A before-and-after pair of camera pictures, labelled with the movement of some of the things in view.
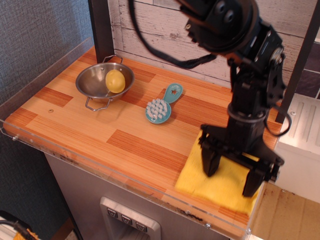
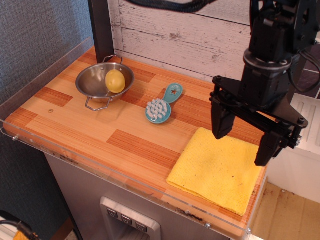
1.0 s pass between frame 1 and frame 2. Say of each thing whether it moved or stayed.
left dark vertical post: stayed
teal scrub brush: stayed
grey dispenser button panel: stayed
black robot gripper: moved
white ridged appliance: stayed
